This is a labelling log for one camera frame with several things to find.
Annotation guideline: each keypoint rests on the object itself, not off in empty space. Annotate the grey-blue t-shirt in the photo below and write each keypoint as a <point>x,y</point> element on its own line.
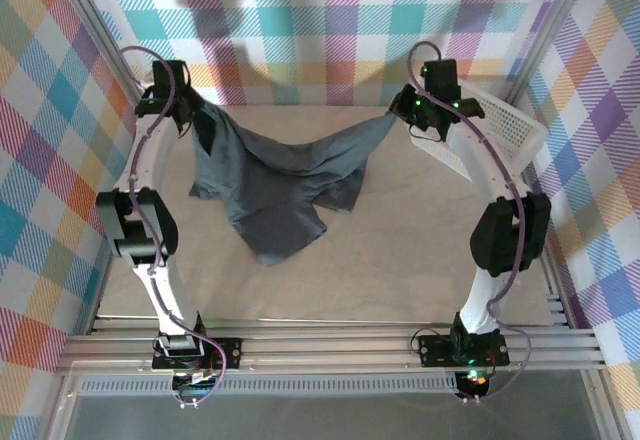
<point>280,175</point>

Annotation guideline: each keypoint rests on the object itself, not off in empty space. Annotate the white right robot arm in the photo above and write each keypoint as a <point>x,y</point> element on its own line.
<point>470,160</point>

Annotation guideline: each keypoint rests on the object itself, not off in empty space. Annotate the white perforated plastic basket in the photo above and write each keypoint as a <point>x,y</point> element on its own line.
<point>510,125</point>

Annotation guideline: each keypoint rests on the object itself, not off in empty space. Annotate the grey metal sheet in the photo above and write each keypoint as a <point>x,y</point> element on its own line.
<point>325,420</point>

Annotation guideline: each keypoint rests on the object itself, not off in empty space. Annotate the aluminium left frame post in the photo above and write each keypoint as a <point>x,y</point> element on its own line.
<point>100,30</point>

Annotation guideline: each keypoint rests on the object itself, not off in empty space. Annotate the aluminium frame post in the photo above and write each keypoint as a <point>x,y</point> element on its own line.
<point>100,30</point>
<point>545,35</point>

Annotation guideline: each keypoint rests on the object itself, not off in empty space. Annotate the aluminium right frame post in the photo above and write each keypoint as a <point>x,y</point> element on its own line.
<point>545,35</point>

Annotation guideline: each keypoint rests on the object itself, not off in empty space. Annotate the aluminium left side rail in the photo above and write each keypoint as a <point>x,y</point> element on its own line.
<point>102,290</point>

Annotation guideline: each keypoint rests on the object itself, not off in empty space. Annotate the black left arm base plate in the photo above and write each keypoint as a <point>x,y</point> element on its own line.
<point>232,352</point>

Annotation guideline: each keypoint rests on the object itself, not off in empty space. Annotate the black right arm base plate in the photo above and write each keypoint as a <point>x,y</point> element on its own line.
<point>435,350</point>

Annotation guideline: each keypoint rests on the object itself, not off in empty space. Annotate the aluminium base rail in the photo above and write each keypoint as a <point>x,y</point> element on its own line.
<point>325,347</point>

